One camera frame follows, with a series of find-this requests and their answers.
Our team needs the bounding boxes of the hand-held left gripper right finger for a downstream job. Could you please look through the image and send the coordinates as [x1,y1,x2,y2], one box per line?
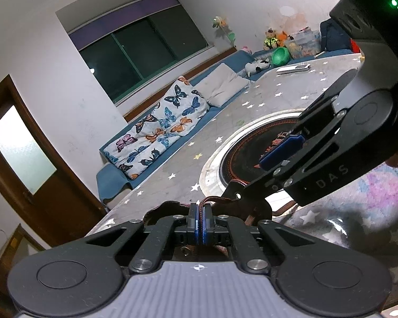
[202,204,322,272]

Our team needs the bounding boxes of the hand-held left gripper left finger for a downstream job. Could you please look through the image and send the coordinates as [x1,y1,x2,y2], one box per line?
[83,203,202,272]

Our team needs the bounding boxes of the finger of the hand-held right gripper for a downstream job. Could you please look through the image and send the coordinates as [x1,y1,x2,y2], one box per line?
[247,106,352,194]
[259,69,359,169]

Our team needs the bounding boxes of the brown shoelace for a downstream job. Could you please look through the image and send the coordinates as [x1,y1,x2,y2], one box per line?
[199,196,301,236]

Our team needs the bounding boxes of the brown leather shoe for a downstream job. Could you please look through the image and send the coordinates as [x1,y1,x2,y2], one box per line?
[142,178,276,262]

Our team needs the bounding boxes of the black round induction cooktop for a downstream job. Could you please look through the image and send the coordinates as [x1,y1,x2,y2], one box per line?
[201,114,319,206]

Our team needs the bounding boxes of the white remote control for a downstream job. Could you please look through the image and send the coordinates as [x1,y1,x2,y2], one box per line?
[276,64,311,73]

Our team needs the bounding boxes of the dark backpack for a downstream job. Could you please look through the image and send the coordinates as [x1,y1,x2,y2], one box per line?
[319,18,352,54]

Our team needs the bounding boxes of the green bowl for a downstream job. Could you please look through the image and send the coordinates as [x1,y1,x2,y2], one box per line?
[271,47,291,67]

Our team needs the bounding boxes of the white pillow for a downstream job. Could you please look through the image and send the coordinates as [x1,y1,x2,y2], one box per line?
[194,63,251,107]

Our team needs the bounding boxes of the clear plastic storage box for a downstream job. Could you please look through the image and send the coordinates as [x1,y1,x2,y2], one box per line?
[285,28,322,60]

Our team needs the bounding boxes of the blue sofa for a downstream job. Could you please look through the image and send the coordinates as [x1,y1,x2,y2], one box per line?
[96,48,362,206]

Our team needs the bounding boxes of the orange plush toy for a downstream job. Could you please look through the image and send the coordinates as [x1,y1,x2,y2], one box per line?
[279,30,294,47]

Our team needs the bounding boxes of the butterfly print pillow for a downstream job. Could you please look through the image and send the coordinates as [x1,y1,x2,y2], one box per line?
[103,76,210,180]

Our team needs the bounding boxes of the bear plush with green vest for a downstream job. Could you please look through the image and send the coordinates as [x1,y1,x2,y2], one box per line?
[263,26,281,51]

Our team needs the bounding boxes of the wooden door with frosted glass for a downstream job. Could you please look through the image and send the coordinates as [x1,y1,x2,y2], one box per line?
[0,74,107,249]

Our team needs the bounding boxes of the paper pinwheel flower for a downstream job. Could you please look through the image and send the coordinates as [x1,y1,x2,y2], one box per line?
[212,16,237,48]

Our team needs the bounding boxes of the dark window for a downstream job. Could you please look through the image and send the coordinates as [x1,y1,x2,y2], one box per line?
[56,0,210,105]

